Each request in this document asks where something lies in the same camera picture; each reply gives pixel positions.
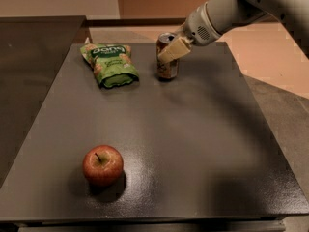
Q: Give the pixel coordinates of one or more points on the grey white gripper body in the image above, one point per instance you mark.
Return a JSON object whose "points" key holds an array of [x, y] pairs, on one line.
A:
{"points": [[200, 27]]}

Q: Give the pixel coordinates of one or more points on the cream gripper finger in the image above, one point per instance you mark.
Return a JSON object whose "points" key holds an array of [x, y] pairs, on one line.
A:
{"points": [[176, 49], [180, 32]]}

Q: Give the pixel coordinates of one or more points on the orange soda can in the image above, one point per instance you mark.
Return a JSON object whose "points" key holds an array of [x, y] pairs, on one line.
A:
{"points": [[167, 69]]}

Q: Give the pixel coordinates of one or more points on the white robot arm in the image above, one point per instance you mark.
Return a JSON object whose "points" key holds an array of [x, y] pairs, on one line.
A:
{"points": [[211, 20]]}

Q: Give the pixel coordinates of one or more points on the green snack bag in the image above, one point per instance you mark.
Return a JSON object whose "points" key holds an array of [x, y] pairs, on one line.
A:
{"points": [[111, 64]]}

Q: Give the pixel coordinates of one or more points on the red apple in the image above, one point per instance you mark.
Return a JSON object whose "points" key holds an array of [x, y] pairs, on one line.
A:
{"points": [[103, 166]]}

